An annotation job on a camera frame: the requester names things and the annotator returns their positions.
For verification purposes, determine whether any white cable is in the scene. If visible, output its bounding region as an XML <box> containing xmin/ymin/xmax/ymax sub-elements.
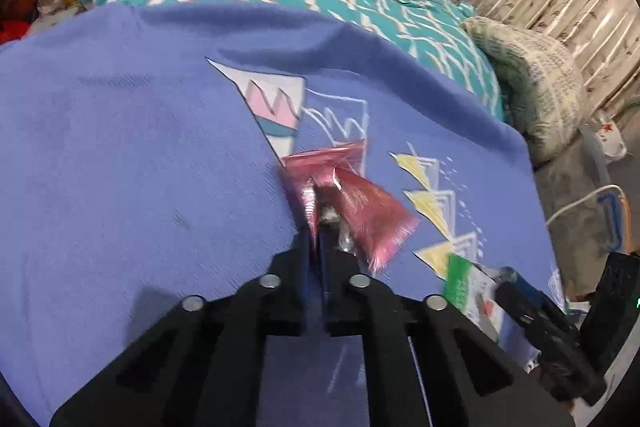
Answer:
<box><xmin>544</xmin><ymin>183</ymin><xmax>627</xmax><ymax>229</ymax></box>

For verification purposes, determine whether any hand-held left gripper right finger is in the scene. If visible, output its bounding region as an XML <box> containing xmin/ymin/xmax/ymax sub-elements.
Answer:
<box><xmin>319</xmin><ymin>222</ymin><xmax>576</xmax><ymax>427</ymax></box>

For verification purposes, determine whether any grey patterned pillow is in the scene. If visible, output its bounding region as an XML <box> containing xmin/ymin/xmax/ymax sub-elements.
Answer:
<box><xmin>460</xmin><ymin>17</ymin><xmax>587</xmax><ymax>168</ymax></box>

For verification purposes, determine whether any pink foil wrapper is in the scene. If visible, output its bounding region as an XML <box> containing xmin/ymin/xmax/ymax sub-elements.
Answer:
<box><xmin>277</xmin><ymin>139</ymin><xmax>421</xmax><ymax>278</ymax></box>

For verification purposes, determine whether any blue and orange holder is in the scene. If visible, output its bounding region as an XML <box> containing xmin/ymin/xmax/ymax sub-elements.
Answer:
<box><xmin>599</xmin><ymin>193</ymin><xmax>632</xmax><ymax>254</ymax></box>

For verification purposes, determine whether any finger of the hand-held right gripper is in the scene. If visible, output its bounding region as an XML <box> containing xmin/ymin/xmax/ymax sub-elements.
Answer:
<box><xmin>492</xmin><ymin>278</ymin><xmax>609</xmax><ymax>408</ymax></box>

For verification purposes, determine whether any green and white snack wrapper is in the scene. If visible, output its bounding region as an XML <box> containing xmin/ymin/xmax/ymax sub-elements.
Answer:
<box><xmin>440</xmin><ymin>253</ymin><xmax>507</xmax><ymax>339</ymax></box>

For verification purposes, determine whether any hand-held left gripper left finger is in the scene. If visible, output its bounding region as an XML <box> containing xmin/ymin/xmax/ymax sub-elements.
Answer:
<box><xmin>50</xmin><ymin>207</ymin><xmax>322</xmax><ymax>427</ymax></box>

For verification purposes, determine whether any blue printed blanket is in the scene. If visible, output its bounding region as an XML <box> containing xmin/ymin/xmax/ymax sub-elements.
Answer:
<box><xmin>0</xmin><ymin>2</ymin><xmax>567</xmax><ymax>427</ymax></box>

